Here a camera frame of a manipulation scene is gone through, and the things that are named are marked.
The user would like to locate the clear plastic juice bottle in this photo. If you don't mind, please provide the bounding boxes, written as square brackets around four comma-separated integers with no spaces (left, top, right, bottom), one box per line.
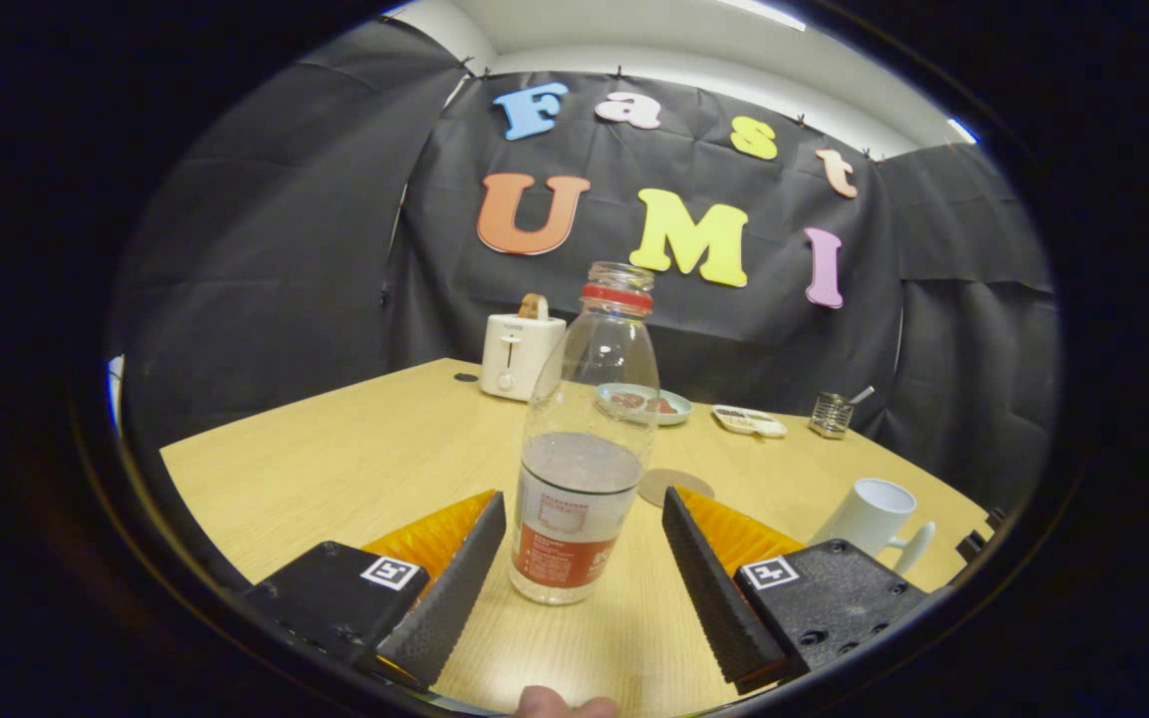
[510,261,661,606]

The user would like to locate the white cup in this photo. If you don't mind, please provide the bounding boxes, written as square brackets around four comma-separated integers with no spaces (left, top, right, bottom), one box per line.
[808,478,937,577]

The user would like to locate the small glass jar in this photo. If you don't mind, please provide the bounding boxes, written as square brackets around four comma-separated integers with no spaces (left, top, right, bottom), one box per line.
[809,392,854,440]

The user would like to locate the long ceiling light panel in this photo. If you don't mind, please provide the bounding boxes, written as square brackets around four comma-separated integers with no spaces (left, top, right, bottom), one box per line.
[714,0,807,31]

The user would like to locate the round brown coaster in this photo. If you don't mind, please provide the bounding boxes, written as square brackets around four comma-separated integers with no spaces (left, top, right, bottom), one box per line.
[639,468,716,509]

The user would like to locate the white divided dish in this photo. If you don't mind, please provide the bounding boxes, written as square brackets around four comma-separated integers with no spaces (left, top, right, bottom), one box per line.
[711,404,789,439]

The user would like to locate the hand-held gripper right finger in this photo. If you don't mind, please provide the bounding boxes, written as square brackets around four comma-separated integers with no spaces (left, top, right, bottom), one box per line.
[662,486,935,696]

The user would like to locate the pale blue plate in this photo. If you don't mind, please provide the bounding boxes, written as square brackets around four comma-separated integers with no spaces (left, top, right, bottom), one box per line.
[596,383,694,427]

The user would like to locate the black backdrop cloth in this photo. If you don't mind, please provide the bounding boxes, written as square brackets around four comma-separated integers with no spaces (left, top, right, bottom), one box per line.
[106,20,1059,510]

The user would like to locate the white toaster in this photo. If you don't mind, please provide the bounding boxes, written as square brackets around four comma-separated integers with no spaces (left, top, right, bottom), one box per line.
[480,312,568,403]

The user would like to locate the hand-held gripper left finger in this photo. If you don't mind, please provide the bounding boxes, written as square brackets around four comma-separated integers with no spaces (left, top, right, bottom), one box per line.
[240,489,508,694]

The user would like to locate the brown meat pieces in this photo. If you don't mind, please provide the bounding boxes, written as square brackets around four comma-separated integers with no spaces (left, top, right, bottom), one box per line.
[610,391,679,416]

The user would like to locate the wooden table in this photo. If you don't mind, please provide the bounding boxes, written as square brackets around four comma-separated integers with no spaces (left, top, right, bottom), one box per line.
[159,357,994,718]

